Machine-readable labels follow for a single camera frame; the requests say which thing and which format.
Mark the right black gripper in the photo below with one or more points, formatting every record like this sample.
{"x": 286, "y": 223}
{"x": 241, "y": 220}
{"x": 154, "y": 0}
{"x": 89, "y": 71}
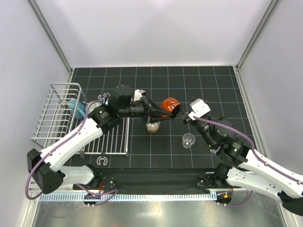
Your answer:
{"x": 185, "y": 117}

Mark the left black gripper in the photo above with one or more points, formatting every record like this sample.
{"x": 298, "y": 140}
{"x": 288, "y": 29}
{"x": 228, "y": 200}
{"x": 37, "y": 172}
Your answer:
{"x": 157, "y": 109}

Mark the steel tumbler cup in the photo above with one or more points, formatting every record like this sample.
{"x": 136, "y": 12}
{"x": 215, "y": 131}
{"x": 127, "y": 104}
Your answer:
{"x": 153, "y": 127}

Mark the orange black ceramic cup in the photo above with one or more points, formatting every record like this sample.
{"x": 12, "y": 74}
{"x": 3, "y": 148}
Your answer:
{"x": 171, "y": 105}

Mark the small clear glass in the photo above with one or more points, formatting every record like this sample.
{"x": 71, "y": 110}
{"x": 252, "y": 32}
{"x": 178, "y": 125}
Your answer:
{"x": 188, "y": 140}

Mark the large clear plastic cup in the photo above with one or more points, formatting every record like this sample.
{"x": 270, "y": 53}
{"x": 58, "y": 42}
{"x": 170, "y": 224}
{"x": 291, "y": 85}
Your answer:
{"x": 215, "y": 150}

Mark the grey ceramic mug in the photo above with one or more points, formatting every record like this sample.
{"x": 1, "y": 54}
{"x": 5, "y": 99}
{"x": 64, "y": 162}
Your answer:
{"x": 92, "y": 105}

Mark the blue ceramic mug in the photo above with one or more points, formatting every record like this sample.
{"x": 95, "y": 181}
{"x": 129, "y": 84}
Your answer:
{"x": 77, "y": 109}

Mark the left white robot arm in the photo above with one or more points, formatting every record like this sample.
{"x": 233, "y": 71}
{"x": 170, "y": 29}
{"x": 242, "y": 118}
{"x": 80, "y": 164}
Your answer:
{"x": 46, "y": 167}

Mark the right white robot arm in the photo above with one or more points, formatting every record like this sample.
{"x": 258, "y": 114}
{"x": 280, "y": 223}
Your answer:
{"x": 243, "y": 166}

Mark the black grid mat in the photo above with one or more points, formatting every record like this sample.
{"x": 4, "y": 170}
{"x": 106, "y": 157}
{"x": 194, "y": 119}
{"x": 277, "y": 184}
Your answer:
{"x": 217, "y": 85}

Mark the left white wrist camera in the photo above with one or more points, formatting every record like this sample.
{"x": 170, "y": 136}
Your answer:
{"x": 138, "y": 94}

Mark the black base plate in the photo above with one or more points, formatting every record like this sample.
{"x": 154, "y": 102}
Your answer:
{"x": 158, "y": 181}

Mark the slotted cable duct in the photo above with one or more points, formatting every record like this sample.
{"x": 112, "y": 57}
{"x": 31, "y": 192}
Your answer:
{"x": 84, "y": 197}

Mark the metal wire dish rack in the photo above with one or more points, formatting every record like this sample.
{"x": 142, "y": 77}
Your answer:
{"x": 56, "y": 121}

